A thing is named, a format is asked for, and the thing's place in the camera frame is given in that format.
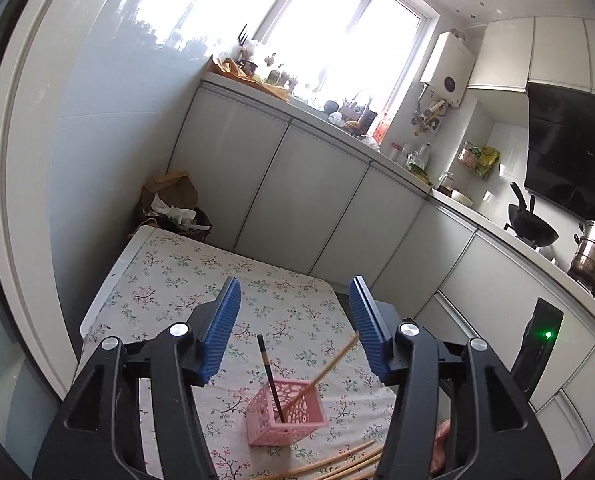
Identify wooden chopstick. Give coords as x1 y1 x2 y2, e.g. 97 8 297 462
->
348 467 377 480
283 333 359 411
254 440 375 480
320 451 382 480

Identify black chopstick gold band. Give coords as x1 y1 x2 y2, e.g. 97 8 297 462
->
256 334 285 424

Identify person's right hand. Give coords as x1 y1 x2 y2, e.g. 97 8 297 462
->
429 419 450 474

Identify black wok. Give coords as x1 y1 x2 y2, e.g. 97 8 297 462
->
503 182 559 248

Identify white bowl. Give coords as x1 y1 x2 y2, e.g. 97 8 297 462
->
450 190 473 207

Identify pink perforated holder basket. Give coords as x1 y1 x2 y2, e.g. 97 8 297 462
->
245 379 328 446

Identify black range hood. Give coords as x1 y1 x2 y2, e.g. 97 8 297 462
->
524 82 595 221

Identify green snack bags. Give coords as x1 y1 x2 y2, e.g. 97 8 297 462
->
457 141 500 180

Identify floral tablecloth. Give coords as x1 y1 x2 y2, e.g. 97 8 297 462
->
79 224 409 480

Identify black trash bin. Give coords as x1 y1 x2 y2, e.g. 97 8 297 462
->
134 205 212 242

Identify white water heater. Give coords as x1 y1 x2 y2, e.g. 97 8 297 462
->
420 32 475 107

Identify countertop clutter basket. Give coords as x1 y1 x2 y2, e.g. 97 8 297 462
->
339 101 378 136

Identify white upper cabinets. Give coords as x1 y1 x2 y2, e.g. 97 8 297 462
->
469 16 595 94

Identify white cabinets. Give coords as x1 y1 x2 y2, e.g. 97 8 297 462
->
170 74 595 479
469 16 595 94

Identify white lower cabinets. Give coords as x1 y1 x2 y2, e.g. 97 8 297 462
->
170 74 595 479

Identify window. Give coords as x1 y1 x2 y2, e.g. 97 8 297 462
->
255 0 439 116

